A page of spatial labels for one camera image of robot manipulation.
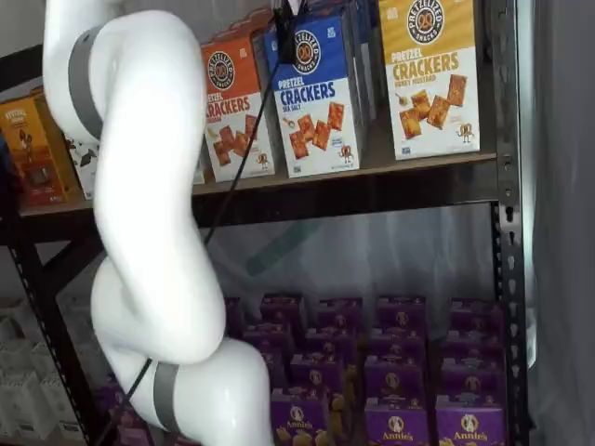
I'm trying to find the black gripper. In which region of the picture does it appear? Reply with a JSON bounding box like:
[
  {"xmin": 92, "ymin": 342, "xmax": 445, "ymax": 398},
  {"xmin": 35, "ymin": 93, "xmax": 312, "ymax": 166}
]
[{"xmin": 272, "ymin": 0, "xmax": 309, "ymax": 64}]

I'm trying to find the blue pretzel crackers box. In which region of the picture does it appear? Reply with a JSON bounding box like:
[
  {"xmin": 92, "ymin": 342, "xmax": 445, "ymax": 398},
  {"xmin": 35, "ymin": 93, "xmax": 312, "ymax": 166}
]
[{"xmin": 263, "ymin": 5, "xmax": 368, "ymax": 179}]

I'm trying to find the orange pretzel crackers box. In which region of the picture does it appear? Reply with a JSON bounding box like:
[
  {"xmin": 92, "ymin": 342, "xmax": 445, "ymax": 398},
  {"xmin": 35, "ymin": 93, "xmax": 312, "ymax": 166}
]
[{"xmin": 199, "ymin": 30, "xmax": 276, "ymax": 183}]

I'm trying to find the yellow pretzel crackers box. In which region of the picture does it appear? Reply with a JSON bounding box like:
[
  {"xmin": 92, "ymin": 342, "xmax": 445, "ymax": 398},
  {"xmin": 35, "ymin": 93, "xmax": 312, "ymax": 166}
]
[{"xmin": 378, "ymin": 0, "xmax": 481, "ymax": 162}]

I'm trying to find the wooden shelf board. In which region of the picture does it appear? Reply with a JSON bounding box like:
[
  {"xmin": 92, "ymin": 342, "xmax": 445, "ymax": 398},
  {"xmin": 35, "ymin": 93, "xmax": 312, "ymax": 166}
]
[{"xmin": 18, "ymin": 152, "xmax": 498, "ymax": 216}]

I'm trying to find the white Sweet Thins cookie box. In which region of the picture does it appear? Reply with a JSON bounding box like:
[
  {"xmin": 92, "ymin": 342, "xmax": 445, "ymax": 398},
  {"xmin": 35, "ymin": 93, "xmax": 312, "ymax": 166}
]
[{"xmin": 64, "ymin": 134, "xmax": 101, "ymax": 201}]

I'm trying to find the purple Annie's snack box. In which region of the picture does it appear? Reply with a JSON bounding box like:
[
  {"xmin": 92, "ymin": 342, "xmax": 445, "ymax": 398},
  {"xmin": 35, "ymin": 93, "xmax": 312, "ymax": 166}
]
[
  {"xmin": 369, "ymin": 327, "xmax": 428, "ymax": 359},
  {"xmin": 364, "ymin": 399, "xmax": 432, "ymax": 446},
  {"xmin": 364, "ymin": 355, "xmax": 430, "ymax": 400},
  {"xmin": 99, "ymin": 380, "xmax": 154, "ymax": 446},
  {"xmin": 290, "ymin": 353, "xmax": 348, "ymax": 394},
  {"xmin": 449, "ymin": 299, "xmax": 504, "ymax": 334},
  {"xmin": 241, "ymin": 322, "xmax": 290, "ymax": 354},
  {"xmin": 443, "ymin": 332, "xmax": 506, "ymax": 363},
  {"xmin": 435, "ymin": 403, "xmax": 508, "ymax": 446},
  {"xmin": 258, "ymin": 348, "xmax": 288, "ymax": 389},
  {"xmin": 439, "ymin": 358, "xmax": 507, "ymax": 403},
  {"xmin": 318, "ymin": 296, "xmax": 364, "ymax": 331},
  {"xmin": 376, "ymin": 295, "xmax": 428, "ymax": 331},
  {"xmin": 271, "ymin": 394, "xmax": 336, "ymax": 446},
  {"xmin": 304, "ymin": 327, "xmax": 358, "ymax": 359},
  {"xmin": 259, "ymin": 293, "xmax": 307, "ymax": 326}
]

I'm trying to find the orange-yellow snack box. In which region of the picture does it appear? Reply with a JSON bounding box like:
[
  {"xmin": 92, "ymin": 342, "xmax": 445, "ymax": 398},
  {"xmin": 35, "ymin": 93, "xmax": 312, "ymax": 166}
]
[{"xmin": 0, "ymin": 95, "xmax": 81, "ymax": 206}]

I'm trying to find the white carton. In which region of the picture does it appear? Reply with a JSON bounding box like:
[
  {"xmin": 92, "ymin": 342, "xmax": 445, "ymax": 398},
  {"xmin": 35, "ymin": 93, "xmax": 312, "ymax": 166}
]
[
  {"xmin": 0, "ymin": 375, "xmax": 83, "ymax": 442},
  {"xmin": 0, "ymin": 341, "xmax": 47, "ymax": 387},
  {"xmin": 0, "ymin": 301, "xmax": 33, "ymax": 345}
]

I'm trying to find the thin black cable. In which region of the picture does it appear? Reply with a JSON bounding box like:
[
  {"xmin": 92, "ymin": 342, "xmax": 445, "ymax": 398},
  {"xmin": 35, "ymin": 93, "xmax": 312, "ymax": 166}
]
[{"xmin": 95, "ymin": 0, "xmax": 308, "ymax": 446}]

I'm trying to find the black metal shelving frame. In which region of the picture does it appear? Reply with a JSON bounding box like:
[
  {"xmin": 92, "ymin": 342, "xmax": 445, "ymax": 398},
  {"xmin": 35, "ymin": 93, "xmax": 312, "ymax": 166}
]
[{"xmin": 0, "ymin": 0, "xmax": 536, "ymax": 446}]

